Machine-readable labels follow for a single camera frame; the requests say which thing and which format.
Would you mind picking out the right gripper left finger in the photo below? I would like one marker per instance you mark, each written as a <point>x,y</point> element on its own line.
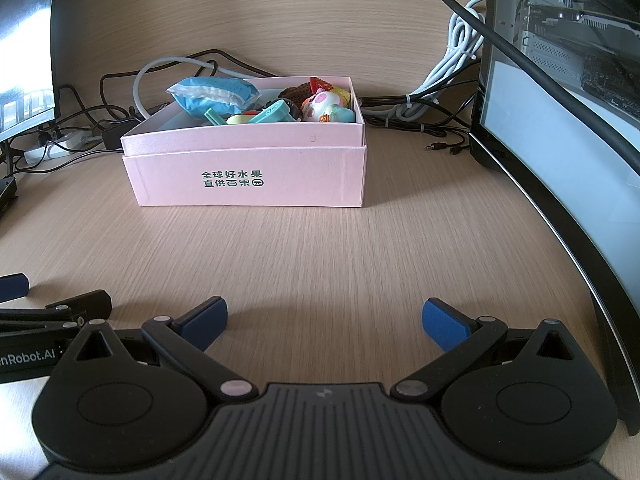
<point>181,344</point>

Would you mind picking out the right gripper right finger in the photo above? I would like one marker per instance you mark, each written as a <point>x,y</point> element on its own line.
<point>465,342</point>

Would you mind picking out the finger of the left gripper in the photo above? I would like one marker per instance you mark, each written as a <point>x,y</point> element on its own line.
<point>13,286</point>

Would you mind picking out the pink storage box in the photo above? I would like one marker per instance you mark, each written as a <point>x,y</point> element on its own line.
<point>172,160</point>

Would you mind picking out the blue tissue pack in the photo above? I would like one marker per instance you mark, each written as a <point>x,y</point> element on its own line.
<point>226,96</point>

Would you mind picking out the teal toy handle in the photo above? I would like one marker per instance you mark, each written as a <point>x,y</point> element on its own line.
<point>278,111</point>

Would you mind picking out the pink teal toy figure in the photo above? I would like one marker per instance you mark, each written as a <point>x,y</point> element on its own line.
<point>329,106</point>

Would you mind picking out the white power strip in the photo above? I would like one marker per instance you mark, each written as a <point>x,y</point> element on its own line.
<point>75,141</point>

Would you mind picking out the black power adapter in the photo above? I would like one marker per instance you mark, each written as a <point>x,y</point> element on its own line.
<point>112,134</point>

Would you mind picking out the dark computer monitor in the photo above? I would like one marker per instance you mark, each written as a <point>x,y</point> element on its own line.
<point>27,69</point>

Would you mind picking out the brown red round toy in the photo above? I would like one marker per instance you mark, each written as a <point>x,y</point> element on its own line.
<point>295,97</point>

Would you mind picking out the computer tower case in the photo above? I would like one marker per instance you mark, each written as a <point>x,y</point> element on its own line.
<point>585,191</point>

